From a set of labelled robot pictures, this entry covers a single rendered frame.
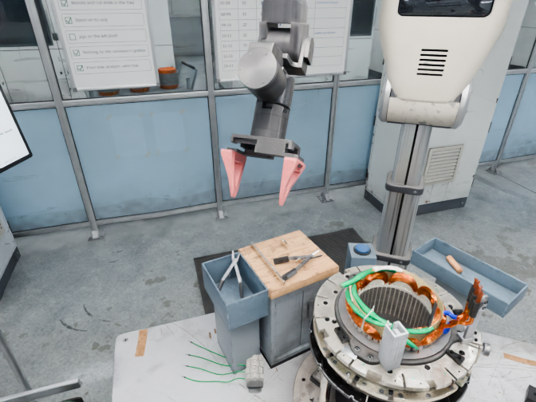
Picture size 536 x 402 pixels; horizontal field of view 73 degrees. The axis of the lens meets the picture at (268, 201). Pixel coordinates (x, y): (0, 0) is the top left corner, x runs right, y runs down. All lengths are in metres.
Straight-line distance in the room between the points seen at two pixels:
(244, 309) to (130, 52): 2.08
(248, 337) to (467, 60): 0.86
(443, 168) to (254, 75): 2.86
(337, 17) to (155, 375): 2.56
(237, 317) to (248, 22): 2.18
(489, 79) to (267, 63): 2.83
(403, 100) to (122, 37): 1.99
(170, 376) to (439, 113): 0.99
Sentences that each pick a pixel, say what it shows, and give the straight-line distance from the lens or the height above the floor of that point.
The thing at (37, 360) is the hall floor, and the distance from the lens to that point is 2.41.
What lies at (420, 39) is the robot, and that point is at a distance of 1.01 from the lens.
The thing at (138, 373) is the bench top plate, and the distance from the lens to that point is 1.14.
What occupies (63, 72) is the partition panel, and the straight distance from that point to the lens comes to 2.77.
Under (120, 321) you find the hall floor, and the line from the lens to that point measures 2.41.
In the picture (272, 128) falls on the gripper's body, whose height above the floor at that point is 1.49.
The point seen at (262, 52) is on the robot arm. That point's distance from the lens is 0.54.
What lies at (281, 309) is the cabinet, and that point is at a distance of 0.95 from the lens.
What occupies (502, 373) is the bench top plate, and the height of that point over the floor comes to 0.78.
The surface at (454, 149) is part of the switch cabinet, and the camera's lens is 3.28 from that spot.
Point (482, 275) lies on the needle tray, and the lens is 1.13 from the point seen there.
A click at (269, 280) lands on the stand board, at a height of 1.07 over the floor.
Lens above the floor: 1.67
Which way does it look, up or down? 30 degrees down
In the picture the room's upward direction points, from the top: straight up
